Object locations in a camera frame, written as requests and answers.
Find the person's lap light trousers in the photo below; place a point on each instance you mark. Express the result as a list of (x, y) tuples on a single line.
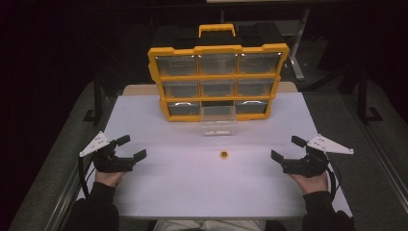
[(208, 225)]

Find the yellow black drawer organizer cabinet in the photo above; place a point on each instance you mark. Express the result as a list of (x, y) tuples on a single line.
[(217, 76)]

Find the clear plastic drawer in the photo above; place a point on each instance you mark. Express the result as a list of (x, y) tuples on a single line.
[(218, 120)]

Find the group of closed clear drawers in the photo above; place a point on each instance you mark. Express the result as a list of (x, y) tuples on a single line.
[(176, 65)]

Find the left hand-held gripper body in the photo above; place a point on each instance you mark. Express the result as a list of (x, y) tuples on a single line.
[(110, 163)]

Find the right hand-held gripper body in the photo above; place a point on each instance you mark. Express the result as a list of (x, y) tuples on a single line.
[(308, 165)]

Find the grey metal stand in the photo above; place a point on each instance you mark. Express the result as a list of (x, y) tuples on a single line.
[(298, 48)]

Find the person's right hand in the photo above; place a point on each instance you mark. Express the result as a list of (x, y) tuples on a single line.
[(312, 185)]

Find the person's left hand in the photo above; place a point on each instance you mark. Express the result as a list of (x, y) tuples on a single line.
[(109, 178)]

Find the black metal stand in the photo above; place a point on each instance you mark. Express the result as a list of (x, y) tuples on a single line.
[(97, 102), (364, 102)]

